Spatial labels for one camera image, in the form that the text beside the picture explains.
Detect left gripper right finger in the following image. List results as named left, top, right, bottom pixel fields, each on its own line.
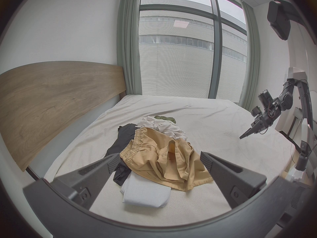
left=200, top=151, right=268, bottom=210

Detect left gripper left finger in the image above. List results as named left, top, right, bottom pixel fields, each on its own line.
left=51, top=153, right=120, bottom=211

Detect tan shorts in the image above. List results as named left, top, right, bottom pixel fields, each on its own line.
left=120, top=127, right=214, bottom=191

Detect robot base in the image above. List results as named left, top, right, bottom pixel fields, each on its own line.
left=275, top=91, right=317, bottom=190

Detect bed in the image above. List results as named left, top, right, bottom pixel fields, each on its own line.
left=0, top=61, right=298, bottom=220

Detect black garment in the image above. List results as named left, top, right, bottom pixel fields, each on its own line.
left=105, top=124, right=137, bottom=186

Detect pale grey garment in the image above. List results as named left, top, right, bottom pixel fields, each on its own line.
left=121, top=174, right=171, bottom=208

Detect grey-green curtain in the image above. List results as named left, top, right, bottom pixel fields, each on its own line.
left=241, top=1, right=261, bottom=111
left=116, top=0, right=143, bottom=101

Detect white garment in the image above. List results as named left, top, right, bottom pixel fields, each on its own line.
left=136, top=116, right=188, bottom=141

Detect olive green garment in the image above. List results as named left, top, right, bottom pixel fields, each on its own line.
left=154, top=116, right=177, bottom=124

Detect window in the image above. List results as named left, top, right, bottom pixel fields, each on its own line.
left=139, top=0, right=248, bottom=103

